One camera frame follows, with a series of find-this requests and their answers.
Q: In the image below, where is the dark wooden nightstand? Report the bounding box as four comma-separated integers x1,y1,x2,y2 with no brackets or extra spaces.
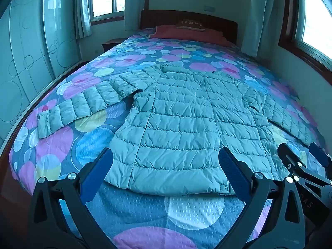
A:
102,38,126,52

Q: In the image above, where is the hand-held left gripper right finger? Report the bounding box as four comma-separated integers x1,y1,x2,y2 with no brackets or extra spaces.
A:
218,146,306,249

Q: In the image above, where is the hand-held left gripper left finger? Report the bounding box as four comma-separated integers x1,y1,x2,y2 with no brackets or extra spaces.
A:
27,147,116,249

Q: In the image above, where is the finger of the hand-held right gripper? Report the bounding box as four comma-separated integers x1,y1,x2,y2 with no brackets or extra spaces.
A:
308,142,332,177
277,142,332,188

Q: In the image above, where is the short white curtain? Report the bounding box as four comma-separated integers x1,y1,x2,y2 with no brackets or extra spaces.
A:
75,0,92,39

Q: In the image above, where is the long white curtain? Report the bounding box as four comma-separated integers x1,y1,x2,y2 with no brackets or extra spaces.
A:
241,0,273,57
124,0,144,30

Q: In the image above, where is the red pillow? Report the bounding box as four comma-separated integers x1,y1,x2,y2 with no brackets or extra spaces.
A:
152,24,235,47

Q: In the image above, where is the circle patterned bed blanket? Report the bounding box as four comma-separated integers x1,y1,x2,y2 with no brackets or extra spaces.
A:
8,27,332,249

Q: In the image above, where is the light green puffer jacket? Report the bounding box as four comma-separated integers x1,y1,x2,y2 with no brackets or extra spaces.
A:
38,64,315,196

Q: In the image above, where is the wide wooden framed window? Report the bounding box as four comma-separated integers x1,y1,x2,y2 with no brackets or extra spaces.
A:
279,0,332,78

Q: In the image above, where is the circle patterned glass wardrobe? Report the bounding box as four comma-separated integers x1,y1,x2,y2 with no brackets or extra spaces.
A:
0,0,83,146

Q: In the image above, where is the dark wooden bed headboard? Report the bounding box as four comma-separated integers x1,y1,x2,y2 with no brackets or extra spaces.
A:
140,10,238,44

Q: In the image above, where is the small brown printed pillow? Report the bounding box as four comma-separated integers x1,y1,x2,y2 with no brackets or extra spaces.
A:
176,19,204,30

